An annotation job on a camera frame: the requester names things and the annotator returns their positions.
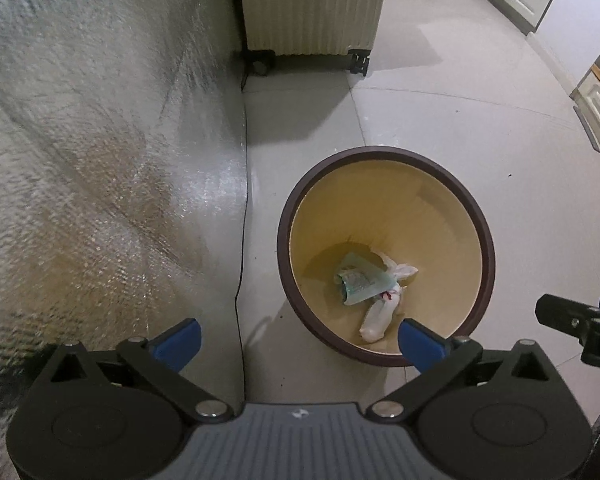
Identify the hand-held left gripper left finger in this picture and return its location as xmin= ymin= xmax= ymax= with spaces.
xmin=47 ymin=317 xmax=233 ymax=422

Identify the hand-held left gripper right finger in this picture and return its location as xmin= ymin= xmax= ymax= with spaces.
xmin=365 ymin=317 xmax=558 ymax=422

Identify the brown rimmed trash bin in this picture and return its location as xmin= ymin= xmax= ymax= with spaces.
xmin=276 ymin=146 xmax=497 ymax=368

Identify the green crumpled packet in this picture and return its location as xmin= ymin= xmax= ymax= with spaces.
xmin=334 ymin=252 xmax=396 ymax=306

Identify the low white cabinet wooden top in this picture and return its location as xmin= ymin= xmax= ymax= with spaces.
xmin=570 ymin=62 xmax=600 ymax=153

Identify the embossed foil table cover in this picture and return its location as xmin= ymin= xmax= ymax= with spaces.
xmin=0 ymin=0 xmax=248 ymax=411

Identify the cream ribbed suitcase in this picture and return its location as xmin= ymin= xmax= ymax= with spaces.
xmin=237 ymin=0 xmax=392 ymax=77

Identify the black cable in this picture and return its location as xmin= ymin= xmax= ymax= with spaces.
xmin=232 ymin=62 xmax=253 ymax=406

